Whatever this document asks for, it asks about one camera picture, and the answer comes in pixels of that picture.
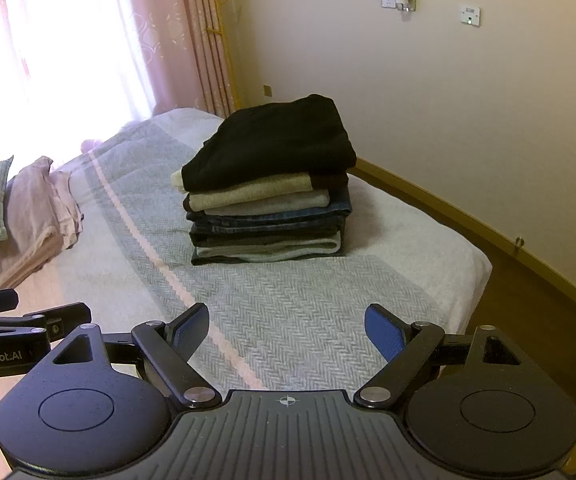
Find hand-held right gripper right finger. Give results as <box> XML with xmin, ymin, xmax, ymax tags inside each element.
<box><xmin>353</xmin><ymin>302</ymin><xmax>523</xmax><ymax>409</ymax></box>

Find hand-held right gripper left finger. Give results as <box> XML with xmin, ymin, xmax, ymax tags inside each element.
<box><xmin>54</xmin><ymin>302</ymin><xmax>222</xmax><ymax>409</ymax></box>

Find black garment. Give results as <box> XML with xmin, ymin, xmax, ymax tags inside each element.
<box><xmin>182</xmin><ymin>94</ymin><xmax>357</xmax><ymax>193</ymax></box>

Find pale pink crumpled cloth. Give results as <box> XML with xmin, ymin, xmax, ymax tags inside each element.
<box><xmin>0</xmin><ymin>156</ymin><xmax>84</xmax><ymax>293</ymax></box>

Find grey folded garment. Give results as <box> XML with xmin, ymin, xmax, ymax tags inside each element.
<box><xmin>195</xmin><ymin>231</ymin><xmax>343</xmax><ymax>262</ymax></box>

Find wooden baseboard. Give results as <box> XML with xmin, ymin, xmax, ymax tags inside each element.
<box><xmin>353</xmin><ymin>156</ymin><xmax>576</xmax><ymax>321</ymax></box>

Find blue folded jeans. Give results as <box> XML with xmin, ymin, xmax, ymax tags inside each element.
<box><xmin>186</xmin><ymin>186</ymin><xmax>353</xmax><ymax>235</ymax></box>

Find beige folded sweater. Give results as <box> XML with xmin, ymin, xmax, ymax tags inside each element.
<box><xmin>183</xmin><ymin>171</ymin><xmax>349</xmax><ymax>212</ymax></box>

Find pink curtain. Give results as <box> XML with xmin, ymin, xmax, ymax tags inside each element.
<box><xmin>0</xmin><ymin>0</ymin><xmax>239</xmax><ymax>181</ymax></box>

